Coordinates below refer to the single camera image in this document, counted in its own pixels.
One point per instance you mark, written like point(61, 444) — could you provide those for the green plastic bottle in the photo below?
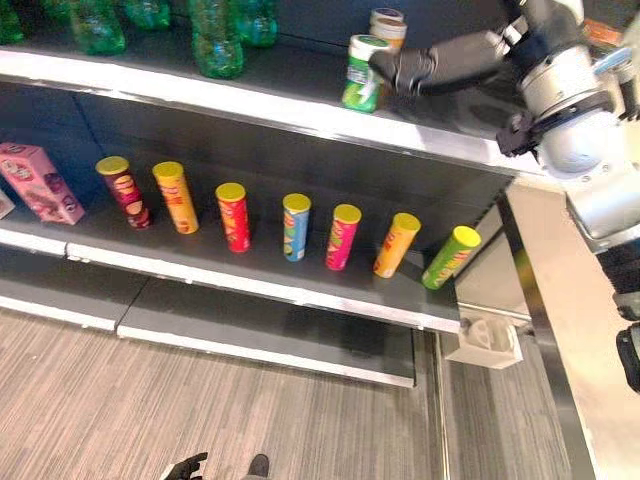
point(97, 27)
point(10, 22)
point(215, 40)
point(149, 12)
point(257, 22)

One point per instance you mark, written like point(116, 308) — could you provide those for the blue chips can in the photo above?
point(296, 227)

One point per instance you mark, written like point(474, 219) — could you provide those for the pink snack box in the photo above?
point(42, 182)

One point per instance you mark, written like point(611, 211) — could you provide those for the green chips can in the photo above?
point(450, 257)

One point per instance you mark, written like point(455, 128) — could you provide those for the white box corner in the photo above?
point(4, 204)

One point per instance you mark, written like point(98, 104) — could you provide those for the orange white lidded jar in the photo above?
point(388, 27)

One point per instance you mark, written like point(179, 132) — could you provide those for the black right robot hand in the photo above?
point(440, 62)

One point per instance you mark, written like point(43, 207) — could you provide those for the red chips can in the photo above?
point(233, 217)

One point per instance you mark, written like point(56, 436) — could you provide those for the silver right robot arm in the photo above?
point(575, 125)

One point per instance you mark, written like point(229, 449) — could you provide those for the maroon chips can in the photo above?
point(125, 192)

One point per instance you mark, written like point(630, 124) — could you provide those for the dark robot foot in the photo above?
point(259, 466)

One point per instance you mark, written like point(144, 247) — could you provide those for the yellow orange chips can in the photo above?
point(176, 197)

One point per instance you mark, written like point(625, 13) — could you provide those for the grey metal store shelf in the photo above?
point(280, 165)

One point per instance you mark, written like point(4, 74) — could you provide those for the pink chips can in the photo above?
point(342, 237)

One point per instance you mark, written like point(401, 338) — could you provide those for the green white lidded jar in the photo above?
point(362, 75)

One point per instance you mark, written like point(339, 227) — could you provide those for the white shelf foot bracket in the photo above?
point(485, 340)

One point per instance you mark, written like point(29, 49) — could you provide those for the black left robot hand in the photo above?
point(186, 467)

